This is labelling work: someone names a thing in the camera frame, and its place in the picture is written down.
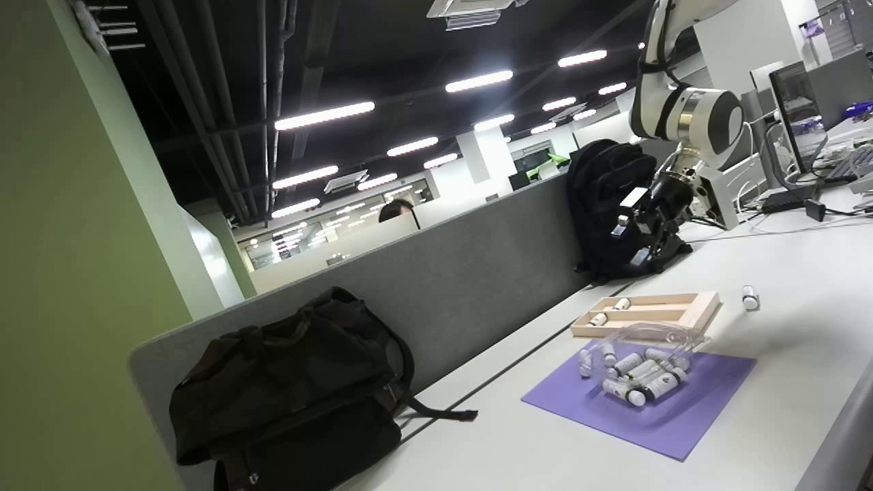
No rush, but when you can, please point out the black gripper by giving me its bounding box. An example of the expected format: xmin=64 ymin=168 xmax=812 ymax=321
xmin=607 ymin=173 xmax=692 ymax=273

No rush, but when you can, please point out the clear plastic container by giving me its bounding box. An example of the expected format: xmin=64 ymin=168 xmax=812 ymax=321
xmin=573 ymin=321 xmax=703 ymax=378

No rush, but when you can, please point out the black backpack near arm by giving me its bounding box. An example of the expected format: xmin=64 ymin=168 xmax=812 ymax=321
xmin=564 ymin=138 xmax=656 ymax=281

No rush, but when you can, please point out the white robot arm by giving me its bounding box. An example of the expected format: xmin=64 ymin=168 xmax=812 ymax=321
xmin=624 ymin=0 xmax=745 ymax=273

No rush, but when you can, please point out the white vial in container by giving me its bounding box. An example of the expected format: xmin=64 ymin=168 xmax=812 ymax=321
xmin=600 ymin=378 xmax=647 ymax=408
xmin=643 ymin=374 xmax=681 ymax=400

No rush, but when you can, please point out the white vial on mat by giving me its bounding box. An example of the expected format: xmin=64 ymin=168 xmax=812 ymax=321
xmin=579 ymin=349 xmax=595 ymax=378

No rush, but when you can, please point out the purple mat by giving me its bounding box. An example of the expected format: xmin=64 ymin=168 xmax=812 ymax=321
xmin=524 ymin=345 xmax=756 ymax=460

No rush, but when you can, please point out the grey desk divider panel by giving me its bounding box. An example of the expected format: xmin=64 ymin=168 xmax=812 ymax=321
xmin=127 ymin=173 xmax=585 ymax=454

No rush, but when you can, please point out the black backpack in front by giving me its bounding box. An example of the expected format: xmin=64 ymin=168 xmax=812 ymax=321
xmin=168 ymin=287 xmax=476 ymax=491

